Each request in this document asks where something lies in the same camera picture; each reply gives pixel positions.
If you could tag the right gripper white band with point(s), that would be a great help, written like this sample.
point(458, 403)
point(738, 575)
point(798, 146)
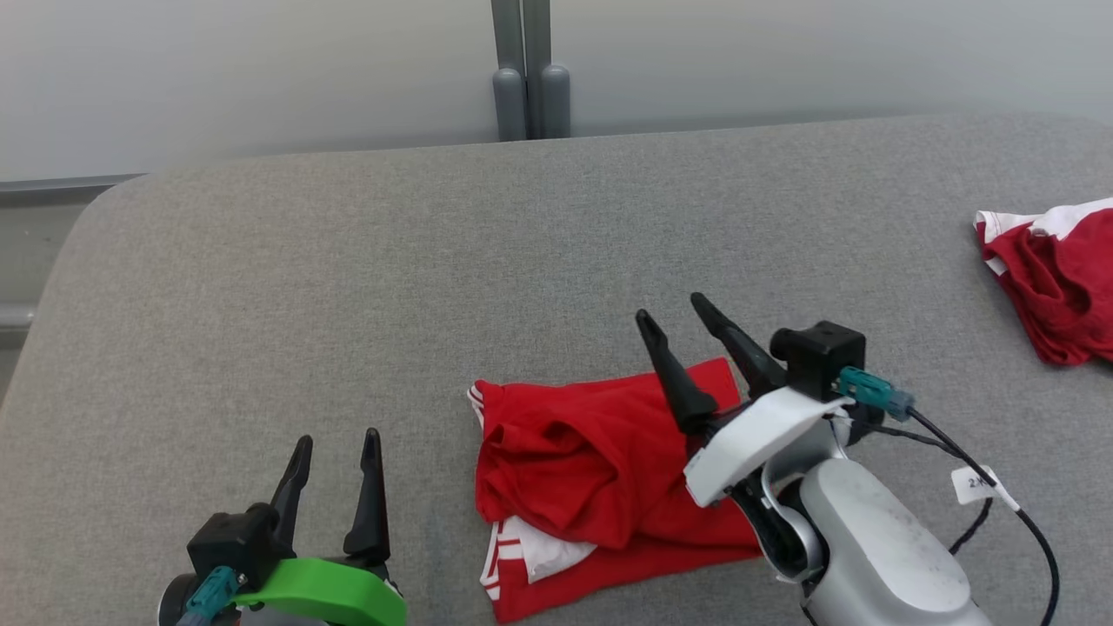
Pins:
point(756, 443)

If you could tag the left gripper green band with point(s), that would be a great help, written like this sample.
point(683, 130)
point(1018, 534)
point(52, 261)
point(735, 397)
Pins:
point(339, 596)

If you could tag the red Bulls 23 jersey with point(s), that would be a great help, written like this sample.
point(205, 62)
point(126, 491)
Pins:
point(591, 461)

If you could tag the red shorts white trim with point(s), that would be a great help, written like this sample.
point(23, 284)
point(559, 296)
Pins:
point(1061, 287)

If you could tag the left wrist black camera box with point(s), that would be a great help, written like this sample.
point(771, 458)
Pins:
point(239, 543)

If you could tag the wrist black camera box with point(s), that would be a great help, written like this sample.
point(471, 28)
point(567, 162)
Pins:
point(239, 543)
point(817, 356)

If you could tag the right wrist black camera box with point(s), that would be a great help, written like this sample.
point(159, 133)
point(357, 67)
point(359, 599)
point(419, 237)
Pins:
point(817, 356)

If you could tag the grey metal double post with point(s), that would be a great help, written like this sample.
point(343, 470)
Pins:
point(530, 96)

